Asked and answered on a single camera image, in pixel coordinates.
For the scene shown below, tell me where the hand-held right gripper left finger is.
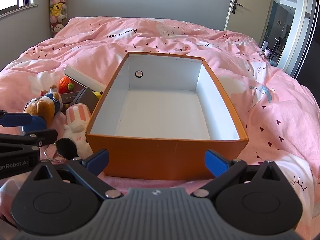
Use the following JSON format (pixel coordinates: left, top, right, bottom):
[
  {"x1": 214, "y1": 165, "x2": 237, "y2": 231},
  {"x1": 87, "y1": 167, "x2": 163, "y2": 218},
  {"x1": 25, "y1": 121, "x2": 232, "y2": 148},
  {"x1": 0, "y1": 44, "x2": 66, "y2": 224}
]
[{"x1": 32, "y1": 149, "x2": 123, "y2": 201}]

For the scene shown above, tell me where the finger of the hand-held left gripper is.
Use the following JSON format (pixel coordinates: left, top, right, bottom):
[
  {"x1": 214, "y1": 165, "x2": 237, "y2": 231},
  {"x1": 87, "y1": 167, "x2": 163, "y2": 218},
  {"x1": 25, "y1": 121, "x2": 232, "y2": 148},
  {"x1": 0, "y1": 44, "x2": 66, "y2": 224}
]
[
  {"x1": 0, "y1": 129, "x2": 59, "y2": 153},
  {"x1": 0, "y1": 109, "x2": 33, "y2": 128}
]

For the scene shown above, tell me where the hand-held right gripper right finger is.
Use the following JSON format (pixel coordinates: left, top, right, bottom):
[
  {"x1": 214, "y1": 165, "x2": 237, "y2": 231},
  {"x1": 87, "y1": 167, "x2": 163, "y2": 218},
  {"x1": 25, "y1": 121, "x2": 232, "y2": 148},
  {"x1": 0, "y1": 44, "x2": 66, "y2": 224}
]
[{"x1": 191, "y1": 149, "x2": 286, "y2": 201}]

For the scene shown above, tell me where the orange cardboard box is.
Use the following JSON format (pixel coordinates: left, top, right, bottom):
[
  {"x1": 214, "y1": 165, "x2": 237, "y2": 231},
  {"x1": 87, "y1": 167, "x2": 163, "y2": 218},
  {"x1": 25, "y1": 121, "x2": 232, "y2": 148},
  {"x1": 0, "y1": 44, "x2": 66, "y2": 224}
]
[{"x1": 85, "y1": 52, "x2": 249, "y2": 180}]

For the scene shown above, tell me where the gold gift box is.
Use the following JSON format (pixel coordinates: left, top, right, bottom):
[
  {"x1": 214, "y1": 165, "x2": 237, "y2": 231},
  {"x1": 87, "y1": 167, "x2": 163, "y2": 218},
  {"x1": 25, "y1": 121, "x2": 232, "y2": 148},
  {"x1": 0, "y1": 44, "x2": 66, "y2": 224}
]
[{"x1": 72, "y1": 87, "x2": 100, "y2": 116}]

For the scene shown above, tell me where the long white box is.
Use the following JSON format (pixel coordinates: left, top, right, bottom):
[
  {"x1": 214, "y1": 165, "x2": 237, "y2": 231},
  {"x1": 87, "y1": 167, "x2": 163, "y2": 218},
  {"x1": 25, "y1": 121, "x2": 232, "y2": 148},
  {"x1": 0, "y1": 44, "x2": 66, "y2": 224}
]
[{"x1": 64, "y1": 65, "x2": 107, "y2": 93}]

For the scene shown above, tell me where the brown plush dog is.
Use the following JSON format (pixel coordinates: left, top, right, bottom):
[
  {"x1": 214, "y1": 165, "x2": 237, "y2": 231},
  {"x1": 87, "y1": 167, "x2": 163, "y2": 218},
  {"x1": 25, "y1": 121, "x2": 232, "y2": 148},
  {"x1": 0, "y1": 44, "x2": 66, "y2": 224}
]
[{"x1": 22, "y1": 85, "x2": 63, "y2": 133}]

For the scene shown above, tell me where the pink striped plush toy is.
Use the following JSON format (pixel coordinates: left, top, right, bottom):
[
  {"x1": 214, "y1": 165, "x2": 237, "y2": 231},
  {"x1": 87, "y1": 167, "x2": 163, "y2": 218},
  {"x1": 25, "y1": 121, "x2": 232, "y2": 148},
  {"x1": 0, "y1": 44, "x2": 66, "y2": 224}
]
[{"x1": 62, "y1": 104, "x2": 94, "y2": 158}]

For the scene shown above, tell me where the brown card box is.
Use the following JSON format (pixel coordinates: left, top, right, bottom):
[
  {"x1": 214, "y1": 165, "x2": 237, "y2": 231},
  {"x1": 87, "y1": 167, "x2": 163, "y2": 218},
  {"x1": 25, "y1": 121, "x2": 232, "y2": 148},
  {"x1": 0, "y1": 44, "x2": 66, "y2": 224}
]
[{"x1": 61, "y1": 86, "x2": 85, "y2": 105}]

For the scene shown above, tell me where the orange crochet fruit toy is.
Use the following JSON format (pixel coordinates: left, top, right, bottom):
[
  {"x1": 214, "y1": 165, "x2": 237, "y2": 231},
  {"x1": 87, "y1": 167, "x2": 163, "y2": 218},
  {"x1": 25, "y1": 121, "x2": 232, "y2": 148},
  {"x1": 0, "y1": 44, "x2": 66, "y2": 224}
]
[{"x1": 59, "y1": 77, "x2": 75, "y2": 94}]

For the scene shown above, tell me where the hanging column of plush toys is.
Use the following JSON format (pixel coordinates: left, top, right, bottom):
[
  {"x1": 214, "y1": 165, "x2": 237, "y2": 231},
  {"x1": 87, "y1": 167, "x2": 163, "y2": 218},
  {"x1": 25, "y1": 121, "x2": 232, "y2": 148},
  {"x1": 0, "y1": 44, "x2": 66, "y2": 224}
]
[{"x1": 49, "y1": 0, "x2": 68, "y2": 37}]

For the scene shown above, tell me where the pink printed blanket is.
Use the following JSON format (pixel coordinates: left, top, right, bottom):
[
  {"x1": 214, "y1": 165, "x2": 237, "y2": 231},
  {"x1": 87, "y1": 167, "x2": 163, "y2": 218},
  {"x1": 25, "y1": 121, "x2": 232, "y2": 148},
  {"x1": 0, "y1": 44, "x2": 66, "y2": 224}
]
[{"x1": 0, "y1": 16, "x2": 320, "y2": 240}]

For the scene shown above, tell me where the white door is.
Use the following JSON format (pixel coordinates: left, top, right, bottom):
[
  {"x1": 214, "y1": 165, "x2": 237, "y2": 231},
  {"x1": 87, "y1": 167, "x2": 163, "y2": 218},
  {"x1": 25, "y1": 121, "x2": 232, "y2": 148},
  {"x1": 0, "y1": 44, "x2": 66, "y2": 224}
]
[{"x1": 224, "y1": 0, "x2": 278, "y2": 47}]

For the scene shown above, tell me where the metal key ring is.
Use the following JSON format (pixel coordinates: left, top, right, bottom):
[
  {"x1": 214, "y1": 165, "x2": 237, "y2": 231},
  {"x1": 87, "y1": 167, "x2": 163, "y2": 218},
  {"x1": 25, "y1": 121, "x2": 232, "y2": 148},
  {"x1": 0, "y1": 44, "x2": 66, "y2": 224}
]
[{"x1": 44, "y1": 145, "x2": 66, "y2": 165}]

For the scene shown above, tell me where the black pom-pom keychain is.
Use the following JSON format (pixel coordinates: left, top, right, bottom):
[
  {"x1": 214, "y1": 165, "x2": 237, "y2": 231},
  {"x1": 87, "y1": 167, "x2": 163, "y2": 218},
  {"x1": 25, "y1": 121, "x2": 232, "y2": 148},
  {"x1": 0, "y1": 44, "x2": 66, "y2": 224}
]
[{"x1": 55, "y1": 139, "x2": 79, "y2": 160}]

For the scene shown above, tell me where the black door handle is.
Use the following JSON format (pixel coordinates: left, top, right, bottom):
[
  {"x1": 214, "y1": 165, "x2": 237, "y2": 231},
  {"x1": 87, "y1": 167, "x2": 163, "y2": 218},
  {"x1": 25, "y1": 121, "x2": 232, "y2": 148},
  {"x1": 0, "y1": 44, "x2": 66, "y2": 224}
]
[{"x1": 231, "y1": 0, "x2": 244, "y2": 14}]

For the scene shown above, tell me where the white door frame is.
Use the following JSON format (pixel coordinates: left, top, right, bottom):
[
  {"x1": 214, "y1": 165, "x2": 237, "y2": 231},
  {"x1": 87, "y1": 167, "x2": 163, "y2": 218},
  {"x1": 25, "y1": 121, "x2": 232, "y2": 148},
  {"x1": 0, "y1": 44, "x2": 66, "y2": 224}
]
[{"x1": 276, "y1": 0, "x2": 312, "y2": 75}]

